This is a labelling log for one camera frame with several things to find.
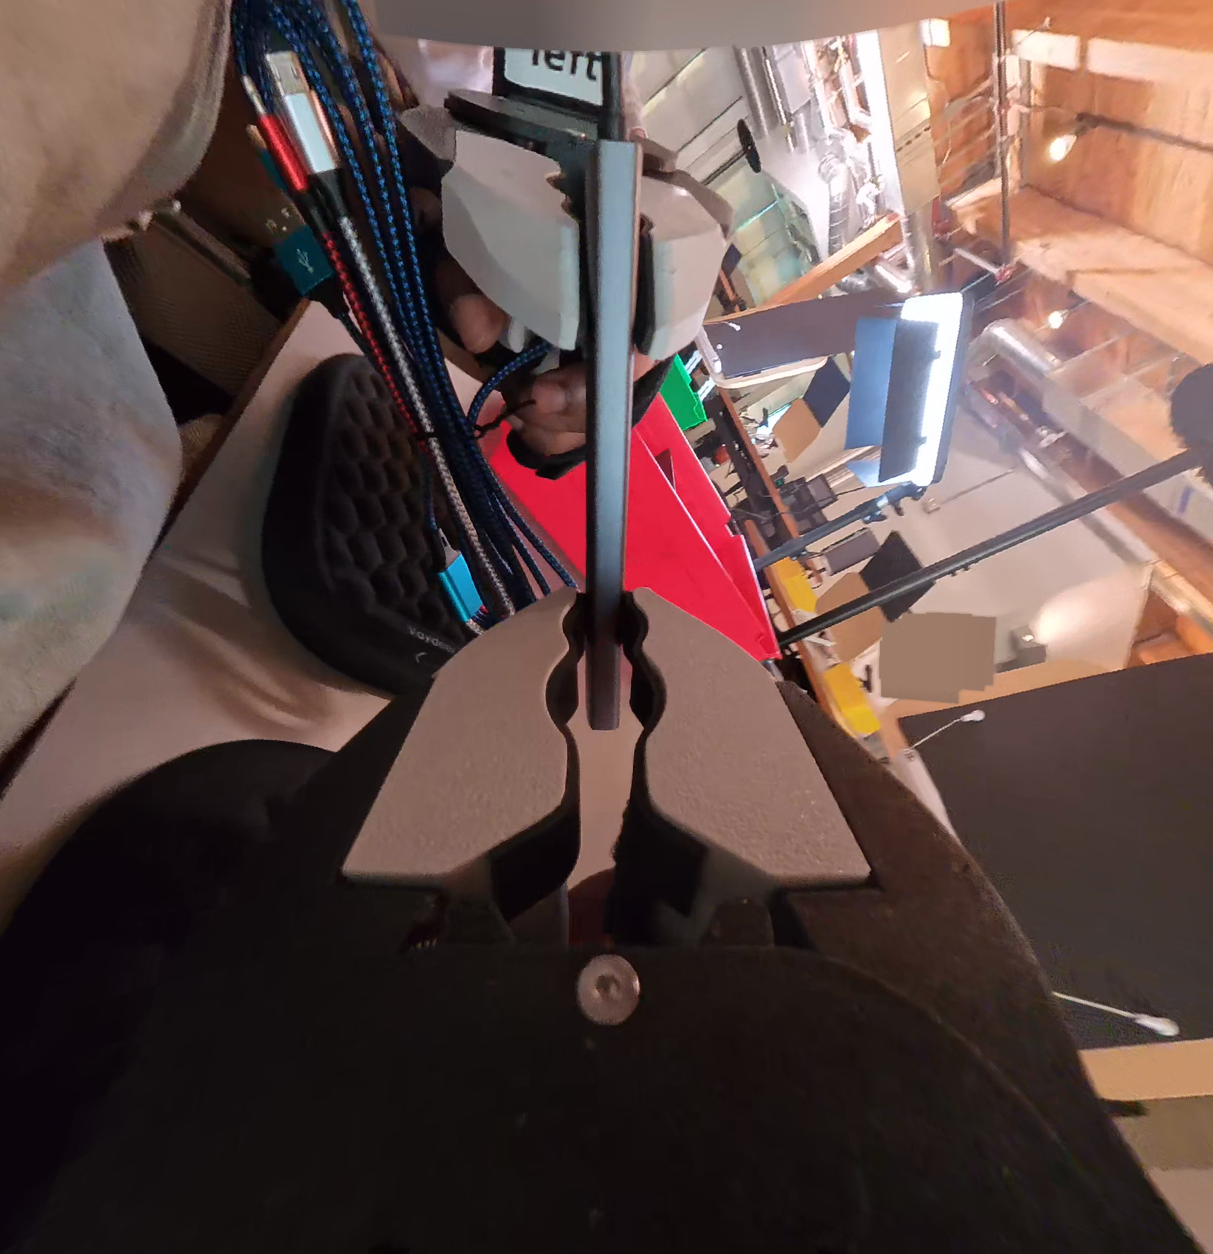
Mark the led panel light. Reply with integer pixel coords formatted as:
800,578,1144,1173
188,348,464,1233
843,289,972,486

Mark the black white braided cable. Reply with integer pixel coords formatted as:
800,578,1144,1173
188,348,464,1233
261,46,513,615

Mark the blue braided cable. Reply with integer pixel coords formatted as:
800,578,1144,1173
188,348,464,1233
229,0,582,628

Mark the white stand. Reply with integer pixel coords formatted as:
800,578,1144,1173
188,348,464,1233
905,707,1183,1037

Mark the red plastic bin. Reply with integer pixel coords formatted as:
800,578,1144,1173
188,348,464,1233
487,391,780,664

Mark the black honeycomb cushion pad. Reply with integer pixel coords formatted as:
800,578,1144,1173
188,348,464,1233
0,738,373,1078
261,352,492,699

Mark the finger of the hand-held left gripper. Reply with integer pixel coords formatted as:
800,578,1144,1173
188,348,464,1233
438,124,588,350
636,167,735,359

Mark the grey usb hub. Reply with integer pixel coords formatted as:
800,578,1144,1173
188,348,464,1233
580,136,644,733

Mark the yellow bin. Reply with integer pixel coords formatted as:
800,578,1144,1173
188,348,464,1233
819,660,884,738

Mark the red black braided cable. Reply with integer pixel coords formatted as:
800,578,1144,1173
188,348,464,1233
239,85,451,460

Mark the person's right hand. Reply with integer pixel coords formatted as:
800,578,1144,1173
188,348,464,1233
569,873,617,944

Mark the white edged black panel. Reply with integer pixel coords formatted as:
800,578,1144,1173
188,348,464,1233
701,292,864,380

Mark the person's left hand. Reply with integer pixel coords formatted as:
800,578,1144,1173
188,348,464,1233
438,272,591,481

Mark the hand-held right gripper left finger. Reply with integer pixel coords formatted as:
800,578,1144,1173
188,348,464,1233
339,585,582,921

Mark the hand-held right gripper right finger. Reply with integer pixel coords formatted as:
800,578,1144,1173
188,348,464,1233
610,587,873,921

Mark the black pole with disc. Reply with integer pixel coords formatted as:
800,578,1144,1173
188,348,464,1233
774,359,1213,649

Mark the black board wooden edge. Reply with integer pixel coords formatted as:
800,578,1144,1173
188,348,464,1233
897,649,1213,1052

